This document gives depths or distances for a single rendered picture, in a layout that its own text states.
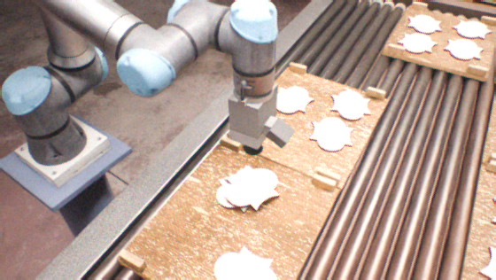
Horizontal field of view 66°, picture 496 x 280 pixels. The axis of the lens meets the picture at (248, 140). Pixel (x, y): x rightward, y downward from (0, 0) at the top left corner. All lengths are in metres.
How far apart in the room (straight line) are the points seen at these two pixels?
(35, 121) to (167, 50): 0.55
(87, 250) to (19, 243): 1.32
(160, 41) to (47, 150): 0.61
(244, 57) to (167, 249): 0.45
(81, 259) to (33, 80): 0.44
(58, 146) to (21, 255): 1.15
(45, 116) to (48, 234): 1.22
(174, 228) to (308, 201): 0.32
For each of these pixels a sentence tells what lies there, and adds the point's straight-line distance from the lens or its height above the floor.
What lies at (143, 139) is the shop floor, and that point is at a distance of 2.49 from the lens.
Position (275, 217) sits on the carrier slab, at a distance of 0.91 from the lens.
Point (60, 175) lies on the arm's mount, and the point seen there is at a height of 0.90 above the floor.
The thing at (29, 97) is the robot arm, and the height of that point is 1.12.
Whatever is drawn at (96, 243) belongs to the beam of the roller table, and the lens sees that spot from 0.96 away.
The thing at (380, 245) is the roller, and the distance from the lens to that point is 0.93.
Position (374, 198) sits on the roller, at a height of 0.92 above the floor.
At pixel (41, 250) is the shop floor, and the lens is 2.18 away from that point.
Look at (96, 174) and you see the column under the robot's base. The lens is 1.15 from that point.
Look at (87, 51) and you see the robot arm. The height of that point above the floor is 1.16.
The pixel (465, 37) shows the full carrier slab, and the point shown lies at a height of 0.94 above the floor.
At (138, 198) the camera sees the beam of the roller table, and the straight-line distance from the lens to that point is 1.00.
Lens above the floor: 1.69
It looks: 45 degrees down
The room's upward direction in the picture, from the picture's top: straight up
